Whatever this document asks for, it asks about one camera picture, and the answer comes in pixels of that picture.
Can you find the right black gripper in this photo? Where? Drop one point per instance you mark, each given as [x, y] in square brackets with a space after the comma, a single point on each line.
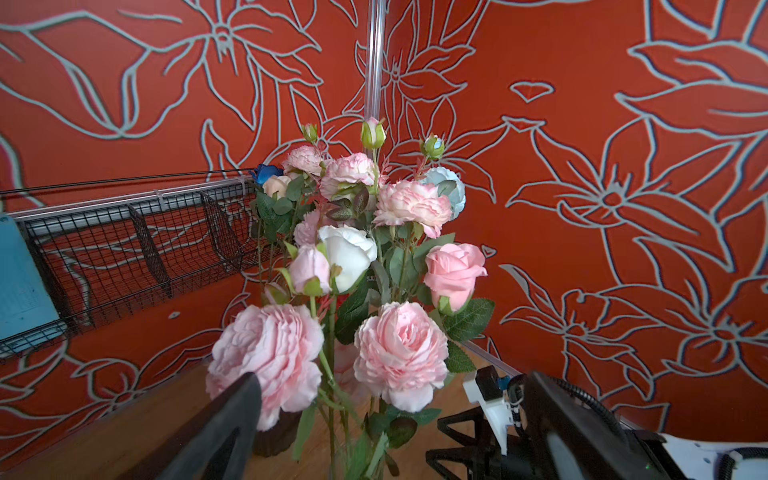
[478, 449]

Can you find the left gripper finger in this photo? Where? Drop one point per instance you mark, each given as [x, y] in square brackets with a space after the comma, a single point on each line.
[215, 444]

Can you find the brown ribbed glass vase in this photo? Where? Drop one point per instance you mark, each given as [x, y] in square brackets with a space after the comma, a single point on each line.
[279, 438]

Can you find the two pink peony stem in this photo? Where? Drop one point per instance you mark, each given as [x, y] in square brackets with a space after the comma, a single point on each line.
[373, 393]

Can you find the single pink rose stem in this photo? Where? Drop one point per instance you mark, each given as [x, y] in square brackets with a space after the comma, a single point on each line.
[452, 274]

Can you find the single white rose stem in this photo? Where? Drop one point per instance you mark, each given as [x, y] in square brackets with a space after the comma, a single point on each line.
[351, 250]

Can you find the cream peach rose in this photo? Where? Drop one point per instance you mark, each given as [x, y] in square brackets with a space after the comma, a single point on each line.
[276, 186]

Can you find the blue rose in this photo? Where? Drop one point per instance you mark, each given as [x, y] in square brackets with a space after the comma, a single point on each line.
[263, 172]

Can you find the pink carnation spray stem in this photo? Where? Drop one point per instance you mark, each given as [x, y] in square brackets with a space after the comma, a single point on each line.
[307, 158]

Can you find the pale blue white flower stem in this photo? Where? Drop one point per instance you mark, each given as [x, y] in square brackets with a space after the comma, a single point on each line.
[447, 181]

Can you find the pink peach rose stem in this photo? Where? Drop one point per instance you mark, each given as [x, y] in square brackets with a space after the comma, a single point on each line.
[360, 176]

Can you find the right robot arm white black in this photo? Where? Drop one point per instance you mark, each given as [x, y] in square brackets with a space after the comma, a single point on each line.
[540, 427]

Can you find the light blue box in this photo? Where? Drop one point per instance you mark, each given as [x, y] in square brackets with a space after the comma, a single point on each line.
[28, 315]

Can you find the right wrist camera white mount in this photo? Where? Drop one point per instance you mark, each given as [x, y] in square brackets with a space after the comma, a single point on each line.
[485, 388]

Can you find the black wire wall basket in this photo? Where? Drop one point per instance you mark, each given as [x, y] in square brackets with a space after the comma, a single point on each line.
[102, 261]

